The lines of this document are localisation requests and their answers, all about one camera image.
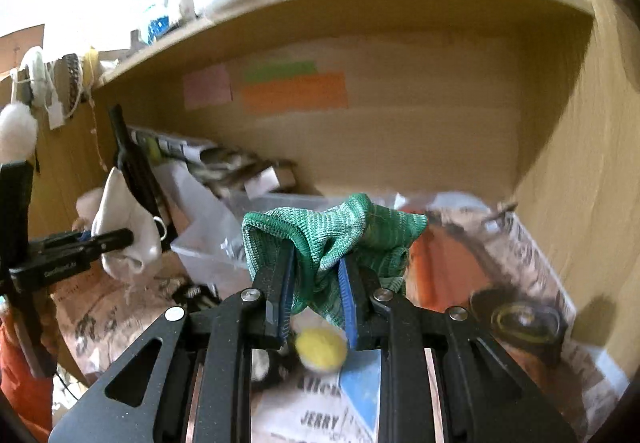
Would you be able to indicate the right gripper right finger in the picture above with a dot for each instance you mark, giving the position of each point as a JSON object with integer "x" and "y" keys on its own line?
{"x": 443, "y": 376}

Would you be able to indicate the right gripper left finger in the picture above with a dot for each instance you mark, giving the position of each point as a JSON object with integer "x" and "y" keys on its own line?
{"x": 187, "y": 377}

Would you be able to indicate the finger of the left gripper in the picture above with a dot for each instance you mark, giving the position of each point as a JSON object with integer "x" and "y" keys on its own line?
{"x": 92, "y": 246}

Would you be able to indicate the white cloth pouch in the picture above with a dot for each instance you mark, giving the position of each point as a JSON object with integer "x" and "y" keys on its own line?
{"x": 105, "y": 210}

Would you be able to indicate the yellow soft ball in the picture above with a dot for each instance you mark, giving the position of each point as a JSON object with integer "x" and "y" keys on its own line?
{"x": 321, "y": 350}

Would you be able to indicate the green knitted cloth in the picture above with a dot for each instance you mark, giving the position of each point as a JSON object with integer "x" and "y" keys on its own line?
{"x": 378, "y": 237}

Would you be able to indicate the vintage newspaper print mat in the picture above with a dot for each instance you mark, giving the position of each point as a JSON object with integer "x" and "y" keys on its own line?
{"x": 538, "y": 324}

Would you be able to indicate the clear plastic storage bin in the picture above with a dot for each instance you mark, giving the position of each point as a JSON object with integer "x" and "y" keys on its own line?
{"x": 229, "y": 276}

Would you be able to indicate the rolled newspaper stack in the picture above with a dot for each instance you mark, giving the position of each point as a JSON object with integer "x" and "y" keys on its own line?
{"x": 222, "y": 169}

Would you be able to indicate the pink sticky note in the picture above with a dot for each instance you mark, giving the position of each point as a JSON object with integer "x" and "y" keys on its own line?
{"x": 210, "y": 86}

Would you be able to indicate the green sticky note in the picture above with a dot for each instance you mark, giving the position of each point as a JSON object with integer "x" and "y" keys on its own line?
{"x": 259, "y": 73}

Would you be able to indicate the orange sticky note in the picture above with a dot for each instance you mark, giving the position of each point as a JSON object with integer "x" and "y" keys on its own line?
{"x": 304, "y": 93}

